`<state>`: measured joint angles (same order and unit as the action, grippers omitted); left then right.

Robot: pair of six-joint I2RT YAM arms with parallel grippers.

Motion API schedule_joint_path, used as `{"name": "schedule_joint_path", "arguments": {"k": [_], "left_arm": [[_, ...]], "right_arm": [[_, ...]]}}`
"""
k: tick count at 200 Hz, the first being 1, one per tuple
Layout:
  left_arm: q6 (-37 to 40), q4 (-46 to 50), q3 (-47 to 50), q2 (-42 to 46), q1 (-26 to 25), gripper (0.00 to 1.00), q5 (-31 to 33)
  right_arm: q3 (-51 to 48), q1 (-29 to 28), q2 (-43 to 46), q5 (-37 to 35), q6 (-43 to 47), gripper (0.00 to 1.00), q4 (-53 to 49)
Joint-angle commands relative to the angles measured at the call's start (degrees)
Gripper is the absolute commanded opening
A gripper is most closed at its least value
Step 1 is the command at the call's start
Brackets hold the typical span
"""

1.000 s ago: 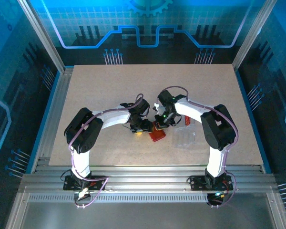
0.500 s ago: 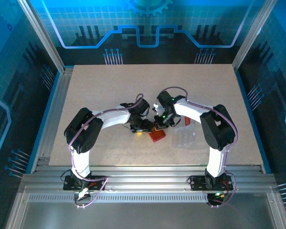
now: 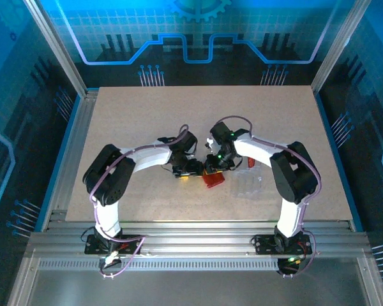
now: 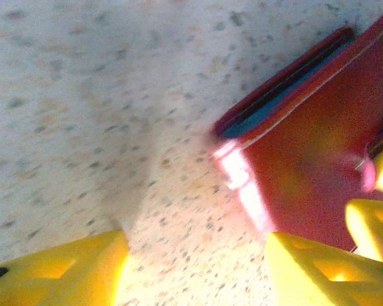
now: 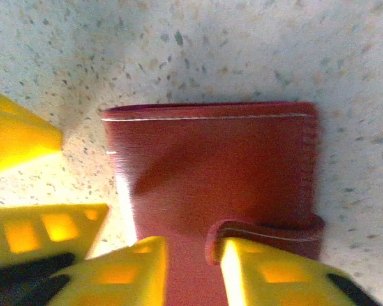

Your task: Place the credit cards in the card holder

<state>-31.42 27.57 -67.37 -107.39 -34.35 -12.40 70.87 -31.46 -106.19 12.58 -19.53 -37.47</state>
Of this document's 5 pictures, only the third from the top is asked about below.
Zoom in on red leather card holder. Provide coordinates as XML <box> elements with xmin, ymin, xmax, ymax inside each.
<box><xmin>201</xmin><ymin>171</ymin><xmax>226</xmax><ymax>189</ymax></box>

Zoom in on clear acrylic card stand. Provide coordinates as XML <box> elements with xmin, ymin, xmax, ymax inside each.
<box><xmin>231</xmin><ymin>159</ymin><xmax>264</xmax><ymax>200</ymax></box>

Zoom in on grey metal bench panel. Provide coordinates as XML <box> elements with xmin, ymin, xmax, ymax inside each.
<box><xmin>6</xmin><ymin>254</ymin><xmax>383</xmax><ymax>306</ymax></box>

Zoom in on black connector with lights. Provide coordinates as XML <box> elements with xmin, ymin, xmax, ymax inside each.
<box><xmin>276</xmin><ymin>254</ymin><xmax>304</xmax><ymax>275</ymax></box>

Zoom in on blue table edge strip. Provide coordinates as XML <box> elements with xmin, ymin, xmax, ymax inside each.
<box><xmin>34</xmin><ymin>94</ymin><xmax>83</xmax><ymax>232</ymax></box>
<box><xmin>314</xmin><ymin>91</ymin><xmax>365</xmax><ymax>232</ymax></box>

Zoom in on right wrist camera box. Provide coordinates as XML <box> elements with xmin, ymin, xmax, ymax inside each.
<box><xmin>205</xmin><ymin>137</ymin><xmax>222</xmax><ymax>154</ymax></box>

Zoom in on aluminium frame cross rail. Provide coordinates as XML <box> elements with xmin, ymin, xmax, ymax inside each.
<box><xmin>25</xmin><ymin>219</ymin><xmax>371</xmax><ymax>259</ymax></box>

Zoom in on grey slotted cable duct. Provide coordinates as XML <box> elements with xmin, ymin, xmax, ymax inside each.
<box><xmin>37</xmin><ymin>258</ymin><xmax>280</xmax><ymax>272</ymax></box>

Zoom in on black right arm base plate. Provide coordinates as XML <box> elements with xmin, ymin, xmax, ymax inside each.
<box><xmin>254</xmin><ymin>235</ymin><xmax>313</xmax><ymax>255</ymax></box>

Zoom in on white cable connector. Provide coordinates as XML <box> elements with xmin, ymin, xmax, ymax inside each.
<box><xmin>103</xmin><ymin>251</ymin><xmax>122</xmax><ymax>265</ymax></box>

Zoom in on aluminium side rail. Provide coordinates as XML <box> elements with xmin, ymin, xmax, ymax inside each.
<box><xmin>41</xmin><ymin>89</ymin><xmax>100</xmax><ymax>230</ymax></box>

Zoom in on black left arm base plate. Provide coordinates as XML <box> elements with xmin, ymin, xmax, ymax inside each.
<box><xmin>84</xmin><ymin>234</ymin><xmax>142</xmax><ymax>255</ymax></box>

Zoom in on aluminium frame post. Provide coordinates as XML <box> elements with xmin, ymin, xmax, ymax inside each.
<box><xmin>311</xmin><ymin>0</ymin><xmax>373</xmax><ymax>93</ymax></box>
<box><xmin>22</xmin><ymin>0</ymin><xmax>89</xmax><ymax>98</ymax></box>

